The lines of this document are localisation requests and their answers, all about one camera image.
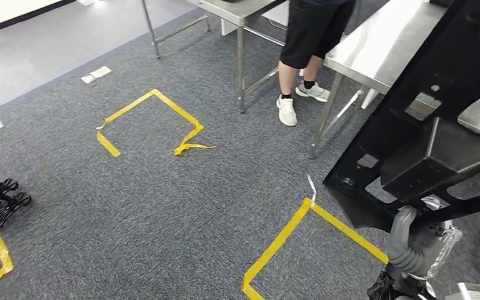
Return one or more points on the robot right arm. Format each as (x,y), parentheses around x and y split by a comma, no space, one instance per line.
(393,288)

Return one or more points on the yellow floor tape, loose end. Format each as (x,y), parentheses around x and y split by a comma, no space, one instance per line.
(178,107)

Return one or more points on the white tape scrap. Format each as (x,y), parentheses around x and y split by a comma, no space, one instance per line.
(313,190)

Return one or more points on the long black plastic panel part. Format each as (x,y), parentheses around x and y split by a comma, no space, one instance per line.
(443,157)

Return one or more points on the steel workbench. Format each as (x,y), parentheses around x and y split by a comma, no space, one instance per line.
(380,41)

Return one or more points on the person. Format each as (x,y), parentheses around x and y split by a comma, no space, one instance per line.
(310,33)

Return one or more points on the steel table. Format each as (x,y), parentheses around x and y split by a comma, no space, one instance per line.
(240,10)

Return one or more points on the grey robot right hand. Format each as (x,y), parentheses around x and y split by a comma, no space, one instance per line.
(418,261)

